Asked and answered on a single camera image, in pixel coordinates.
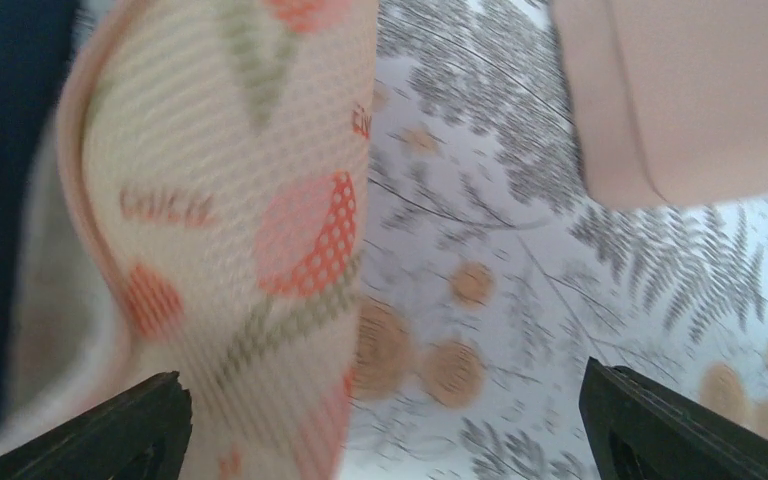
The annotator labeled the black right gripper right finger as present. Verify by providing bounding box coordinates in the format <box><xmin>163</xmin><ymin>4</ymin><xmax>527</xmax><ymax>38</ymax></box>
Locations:
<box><xmin>579</xmin><ymin>358</ymin><xmax>768</xmax><ymax>480</ymax></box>

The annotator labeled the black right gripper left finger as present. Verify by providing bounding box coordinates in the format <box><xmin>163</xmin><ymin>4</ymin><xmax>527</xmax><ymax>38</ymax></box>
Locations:
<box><xmin>0</xmin><ymin>371</ymin><xmax>192</xmax><ymax>480</ymax></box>

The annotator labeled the floral peach mesh laundry bag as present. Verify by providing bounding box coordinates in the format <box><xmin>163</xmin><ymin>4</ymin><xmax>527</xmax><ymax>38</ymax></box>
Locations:
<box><xmin>0</xmin><ymin>0</ymin><xmax>380</xmax><ymax>480</ymax></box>

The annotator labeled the floral patterned table mat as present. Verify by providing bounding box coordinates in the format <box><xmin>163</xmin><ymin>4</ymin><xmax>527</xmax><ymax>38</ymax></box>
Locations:
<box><xmin>341</xmin><ymin>1</ymin><xmax>768</xmax><ymax>479</ymax></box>

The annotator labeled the pink plastic bin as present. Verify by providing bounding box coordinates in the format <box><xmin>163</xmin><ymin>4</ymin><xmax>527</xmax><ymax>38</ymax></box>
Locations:
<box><xmin>551</xmin><ymin>1</ymin><xmax>768</xmax><ymax>209</ymax></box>

